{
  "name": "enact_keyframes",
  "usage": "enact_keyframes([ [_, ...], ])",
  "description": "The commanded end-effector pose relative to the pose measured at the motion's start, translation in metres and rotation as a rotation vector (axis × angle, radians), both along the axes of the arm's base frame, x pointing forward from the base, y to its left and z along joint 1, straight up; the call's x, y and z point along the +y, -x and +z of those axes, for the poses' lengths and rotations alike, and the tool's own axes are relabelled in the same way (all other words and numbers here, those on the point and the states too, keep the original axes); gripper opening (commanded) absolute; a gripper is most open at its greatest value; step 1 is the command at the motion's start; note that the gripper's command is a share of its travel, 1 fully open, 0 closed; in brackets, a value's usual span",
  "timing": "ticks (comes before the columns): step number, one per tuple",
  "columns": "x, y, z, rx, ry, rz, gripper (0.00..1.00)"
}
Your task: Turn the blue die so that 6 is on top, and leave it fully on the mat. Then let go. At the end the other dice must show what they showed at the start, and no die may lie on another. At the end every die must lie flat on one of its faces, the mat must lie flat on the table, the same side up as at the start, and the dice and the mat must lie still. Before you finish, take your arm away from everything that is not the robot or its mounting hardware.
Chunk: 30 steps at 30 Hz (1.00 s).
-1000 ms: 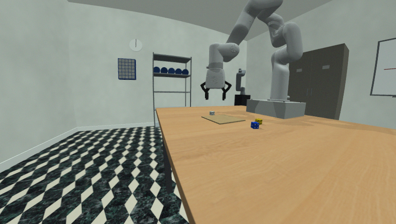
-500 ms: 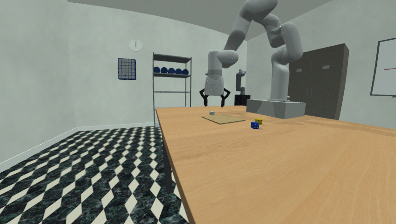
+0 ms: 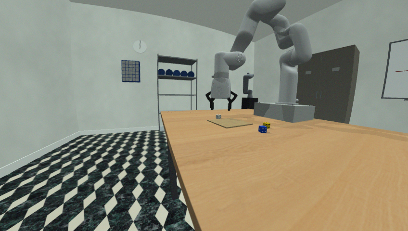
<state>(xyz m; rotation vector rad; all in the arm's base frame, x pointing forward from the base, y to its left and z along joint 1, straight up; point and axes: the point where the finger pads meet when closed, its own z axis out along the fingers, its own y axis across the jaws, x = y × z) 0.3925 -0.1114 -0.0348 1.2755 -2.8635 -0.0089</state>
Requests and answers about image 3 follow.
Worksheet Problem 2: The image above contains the tan square mat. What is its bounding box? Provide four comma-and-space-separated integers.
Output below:
207, 118, 253, 128

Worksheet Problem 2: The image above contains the yellow die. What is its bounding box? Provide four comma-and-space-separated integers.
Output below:
263, 122, 270, 129

